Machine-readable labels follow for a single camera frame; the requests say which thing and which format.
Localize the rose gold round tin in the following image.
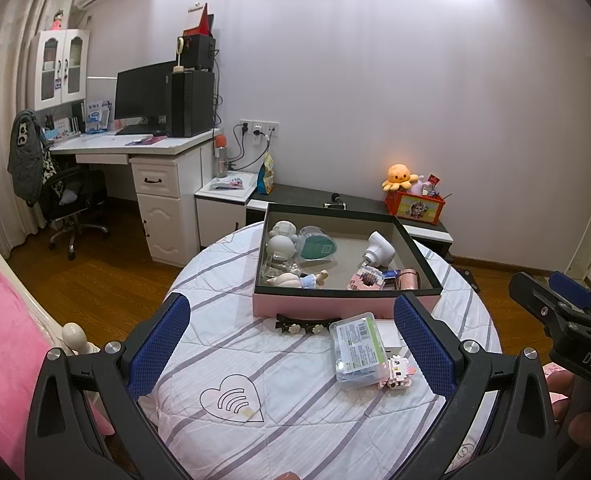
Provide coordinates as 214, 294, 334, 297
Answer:
395, 269, 420, 290

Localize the pink cat block model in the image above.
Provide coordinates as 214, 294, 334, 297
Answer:
378, 354, 416, 390

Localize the blue rectangular pack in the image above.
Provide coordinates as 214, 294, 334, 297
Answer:
382, 270, 401, 281

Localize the white handheld device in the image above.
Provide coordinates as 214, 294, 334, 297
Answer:
363, 231, 395, 268

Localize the clear plastic case green label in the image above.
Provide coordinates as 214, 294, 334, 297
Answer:
329, 312, 389, 389

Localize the teal round clear container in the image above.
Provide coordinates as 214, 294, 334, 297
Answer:
295, 226, 338, 262

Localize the pink baby figurine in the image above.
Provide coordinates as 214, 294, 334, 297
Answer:
268, 270, 329, 289

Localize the white round figure toy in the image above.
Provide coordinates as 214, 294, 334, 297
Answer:
266, 220, 297, 262

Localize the person right hand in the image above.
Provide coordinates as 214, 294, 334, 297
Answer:
545, 368, 591, 451

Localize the black bathroom scale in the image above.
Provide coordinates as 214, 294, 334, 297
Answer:
457, 268, 481, 294

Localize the red toy box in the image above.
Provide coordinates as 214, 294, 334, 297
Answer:
384, 191, 445, 226

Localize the orange octopus plush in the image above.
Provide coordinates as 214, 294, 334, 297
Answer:
381, 164, 419, 192

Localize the striped white tablecloth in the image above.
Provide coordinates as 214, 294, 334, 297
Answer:
137, 220, 504, 480

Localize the pink black storage box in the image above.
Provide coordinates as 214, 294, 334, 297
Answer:
252, 204, 442, 320

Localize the black office chair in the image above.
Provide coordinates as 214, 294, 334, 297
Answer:
38, 166, 110, 261

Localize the black flower hair clip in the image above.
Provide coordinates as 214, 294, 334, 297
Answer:
275, 314, 340, 335

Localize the black white tv stand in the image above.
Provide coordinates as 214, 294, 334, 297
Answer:
194, 169, 456, 261

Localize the white desk with drawers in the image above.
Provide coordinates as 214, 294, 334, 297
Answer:
52, 129, 221, 266

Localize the dark hanging jacket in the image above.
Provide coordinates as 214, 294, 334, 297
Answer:
7, 110, 57, 207

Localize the yellow snack bag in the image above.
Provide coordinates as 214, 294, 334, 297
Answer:
256, 152, 275, 195

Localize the orange capped bottle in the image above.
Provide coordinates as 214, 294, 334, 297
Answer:
214, 133, 228, 178

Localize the black computer monitor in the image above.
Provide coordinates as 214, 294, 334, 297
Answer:
114, 61, 174, 136

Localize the black computer tower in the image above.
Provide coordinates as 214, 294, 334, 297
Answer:
166, 70, 215, 138

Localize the black speaker box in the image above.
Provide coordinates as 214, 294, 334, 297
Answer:
176, 34, 216, 72

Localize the pink doll on cabinet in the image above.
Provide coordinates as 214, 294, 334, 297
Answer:
50, 9, 64, 30

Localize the red triangular item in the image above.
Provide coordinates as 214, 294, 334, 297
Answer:
182, 2, 213, 37

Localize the beige curtain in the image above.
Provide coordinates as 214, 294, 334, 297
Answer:
0, 0, 92, 261

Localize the wall power outlet strip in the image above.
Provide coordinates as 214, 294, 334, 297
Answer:
239, 119, 280, 138

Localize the white wall cabinet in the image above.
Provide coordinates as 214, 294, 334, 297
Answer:
28, 29, 90, 110

